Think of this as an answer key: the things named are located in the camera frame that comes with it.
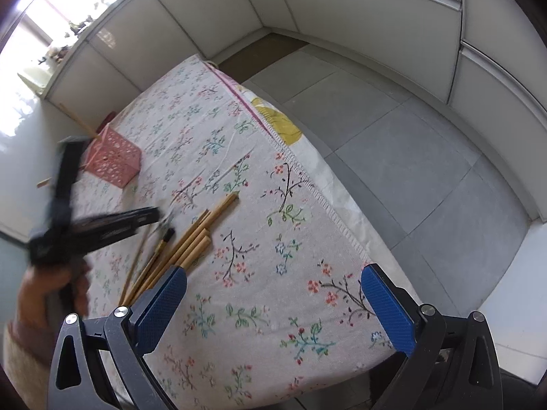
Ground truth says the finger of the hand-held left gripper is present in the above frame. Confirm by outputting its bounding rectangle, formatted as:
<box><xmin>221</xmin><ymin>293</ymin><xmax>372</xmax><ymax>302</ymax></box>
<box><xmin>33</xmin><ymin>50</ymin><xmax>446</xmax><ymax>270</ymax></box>
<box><xmin>125</xmin><ymin>206</ymin><xmax>162</xmax><ymax>230</ymax></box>

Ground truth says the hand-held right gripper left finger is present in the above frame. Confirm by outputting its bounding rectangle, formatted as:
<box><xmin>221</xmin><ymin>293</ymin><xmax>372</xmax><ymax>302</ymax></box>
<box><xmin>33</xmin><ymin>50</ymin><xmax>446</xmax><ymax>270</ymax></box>
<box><xmin>48</xmin><ymin>265</ymin><xmax>189</xmax><ymax>410</ymax></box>

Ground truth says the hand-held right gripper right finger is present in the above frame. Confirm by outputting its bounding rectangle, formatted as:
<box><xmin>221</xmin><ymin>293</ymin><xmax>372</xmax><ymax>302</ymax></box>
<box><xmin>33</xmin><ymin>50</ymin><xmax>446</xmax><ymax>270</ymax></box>
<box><xmin>360</xmin><ymin>263</ymin><xmax>504</xmax><ymax>410</ymax></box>

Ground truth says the black chopstick with yellow end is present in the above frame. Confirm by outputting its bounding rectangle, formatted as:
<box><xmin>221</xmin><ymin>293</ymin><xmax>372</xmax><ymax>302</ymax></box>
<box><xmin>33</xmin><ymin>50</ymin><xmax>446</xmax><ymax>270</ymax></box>
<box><xmin>128</xmin><ymin>227</ymin><xmax>176</xmax><ymax>295</ymax></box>

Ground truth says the bunch of wooden chopsticks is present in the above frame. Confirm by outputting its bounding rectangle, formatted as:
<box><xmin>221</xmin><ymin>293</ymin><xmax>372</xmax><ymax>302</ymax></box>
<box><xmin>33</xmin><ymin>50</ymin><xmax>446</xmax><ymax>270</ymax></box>
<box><xmin>117</xmin><ymin>208</ymin><xmax>213</xmax><ymax>308</ymax></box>

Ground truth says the pink perforated utensil holder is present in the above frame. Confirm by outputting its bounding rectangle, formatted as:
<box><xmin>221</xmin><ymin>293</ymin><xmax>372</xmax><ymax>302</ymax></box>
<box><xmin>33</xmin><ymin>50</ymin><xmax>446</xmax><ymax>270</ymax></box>
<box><xmin>82</xmin><ymin>125</ymin><xmax>143</xmax><ymax>189</ymax></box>

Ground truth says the person's left forearm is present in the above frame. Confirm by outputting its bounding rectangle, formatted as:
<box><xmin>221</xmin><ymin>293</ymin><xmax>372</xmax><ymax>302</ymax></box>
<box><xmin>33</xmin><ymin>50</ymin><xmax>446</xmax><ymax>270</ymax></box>
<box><xmin>3</xmin><ymin>314</ymin><xmax>58</xmax><ymax>410</ymax></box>

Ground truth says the person's left hand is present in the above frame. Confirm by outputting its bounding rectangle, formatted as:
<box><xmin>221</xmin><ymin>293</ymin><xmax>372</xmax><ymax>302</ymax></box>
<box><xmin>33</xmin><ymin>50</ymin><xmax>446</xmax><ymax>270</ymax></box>
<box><xmin>17</xmin><ymin>264</ymin><xmax>92</xmax><ymax>322</ymax></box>

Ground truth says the floral tablecloth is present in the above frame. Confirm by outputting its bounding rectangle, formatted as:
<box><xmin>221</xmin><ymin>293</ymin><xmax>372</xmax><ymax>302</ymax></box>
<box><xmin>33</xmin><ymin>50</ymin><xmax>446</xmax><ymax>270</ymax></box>
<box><xmin>64</xmin><ymin>54</ymin><xmax>396</xmax><ymax>410</ymax></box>

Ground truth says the cream triangular object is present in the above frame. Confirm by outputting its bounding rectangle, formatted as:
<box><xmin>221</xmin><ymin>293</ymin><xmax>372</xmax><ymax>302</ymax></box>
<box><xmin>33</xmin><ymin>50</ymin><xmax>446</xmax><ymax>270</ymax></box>
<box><xmin>17</xmin><ymin>66</ymin><xmax>54</xmax><ymax>97</ymax></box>

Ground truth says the row of small ornaments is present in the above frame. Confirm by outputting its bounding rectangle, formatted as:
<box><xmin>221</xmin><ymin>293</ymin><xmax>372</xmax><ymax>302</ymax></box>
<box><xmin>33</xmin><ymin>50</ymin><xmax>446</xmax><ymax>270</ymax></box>
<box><xmin>36</xmin><ymin>0</ymin><xmax>150</xmax><ymax>67</ymax></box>

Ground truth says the brown floor mat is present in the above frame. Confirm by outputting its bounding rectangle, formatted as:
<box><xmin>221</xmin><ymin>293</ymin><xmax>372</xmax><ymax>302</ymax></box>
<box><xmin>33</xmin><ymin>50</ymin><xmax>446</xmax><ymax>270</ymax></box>
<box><xmin>216</xmin><ymin>34</ymin><xmax>308</xmax><ymax>86</ymax></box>

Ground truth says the white flat-door cabinet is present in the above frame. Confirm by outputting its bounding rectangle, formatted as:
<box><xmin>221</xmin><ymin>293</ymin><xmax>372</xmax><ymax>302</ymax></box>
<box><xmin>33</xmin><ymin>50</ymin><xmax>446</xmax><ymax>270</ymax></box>
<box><xmin>43</xmin><ymin>0</ymin><xmax>274</xmax><ymax>107</ymax></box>

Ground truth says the window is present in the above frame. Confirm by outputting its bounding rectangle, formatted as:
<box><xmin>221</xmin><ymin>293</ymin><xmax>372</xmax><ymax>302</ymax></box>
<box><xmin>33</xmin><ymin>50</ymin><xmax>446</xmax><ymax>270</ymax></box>
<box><xmin>13</xmin><ymin>0</ymin><xmax>146</xmax><ymax>65</ymax></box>

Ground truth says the white cabinet with handle rails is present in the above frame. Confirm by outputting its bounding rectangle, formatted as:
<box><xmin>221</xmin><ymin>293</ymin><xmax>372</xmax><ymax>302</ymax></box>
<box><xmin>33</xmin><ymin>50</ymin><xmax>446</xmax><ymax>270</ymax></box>
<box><xmin>226</xmin><ymin>0</ymin><xmax>547</xmax><ymax>227</ymax></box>

